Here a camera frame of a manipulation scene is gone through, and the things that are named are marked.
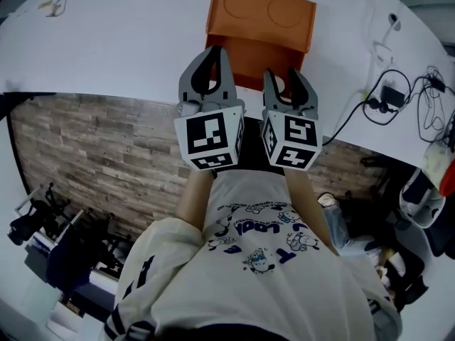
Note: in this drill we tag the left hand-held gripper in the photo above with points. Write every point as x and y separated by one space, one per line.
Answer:
209 137

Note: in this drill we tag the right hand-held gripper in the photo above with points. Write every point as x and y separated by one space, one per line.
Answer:
295 137

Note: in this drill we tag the pale round item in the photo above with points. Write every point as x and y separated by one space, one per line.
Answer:
281 84

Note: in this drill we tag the orange cardboard box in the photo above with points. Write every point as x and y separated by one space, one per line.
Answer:
256 23

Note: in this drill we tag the person's right forearm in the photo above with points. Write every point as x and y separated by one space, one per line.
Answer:
309 204

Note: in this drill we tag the person's left forearm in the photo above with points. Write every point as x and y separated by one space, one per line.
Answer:
195 201

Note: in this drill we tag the black round plug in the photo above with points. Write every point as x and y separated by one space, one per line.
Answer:
377 106

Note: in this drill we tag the white power strip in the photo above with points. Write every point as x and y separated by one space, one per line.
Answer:
382 80

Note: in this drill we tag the black power adapter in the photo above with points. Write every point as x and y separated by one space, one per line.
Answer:
392 94

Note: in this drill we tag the person's right shoe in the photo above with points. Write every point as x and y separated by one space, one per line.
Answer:
325 200

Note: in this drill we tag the person's right leg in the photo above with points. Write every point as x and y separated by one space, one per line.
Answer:
337 226

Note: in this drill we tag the white bag with orange part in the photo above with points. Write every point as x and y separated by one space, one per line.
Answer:
439 165

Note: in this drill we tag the yellow paper scraps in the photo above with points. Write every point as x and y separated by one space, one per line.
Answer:
51 7

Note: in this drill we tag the white office chair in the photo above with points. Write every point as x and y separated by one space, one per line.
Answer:
423 208

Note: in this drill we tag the person's white printed shirt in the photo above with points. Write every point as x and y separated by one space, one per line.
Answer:
263 282

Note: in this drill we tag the black tripod stands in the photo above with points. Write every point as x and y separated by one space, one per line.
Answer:
64 226

